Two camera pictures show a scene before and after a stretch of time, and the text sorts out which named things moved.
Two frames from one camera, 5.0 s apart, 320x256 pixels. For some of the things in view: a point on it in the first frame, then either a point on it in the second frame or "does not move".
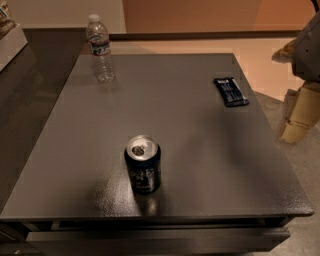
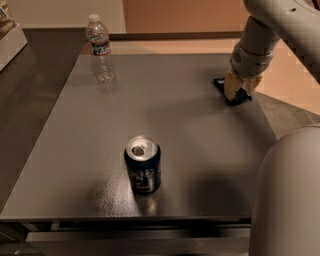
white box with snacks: [12, 37] does not move
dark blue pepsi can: [143, 155] does not move
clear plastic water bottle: [97, 36] does not move
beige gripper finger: [302, 112] -> [245, 63]
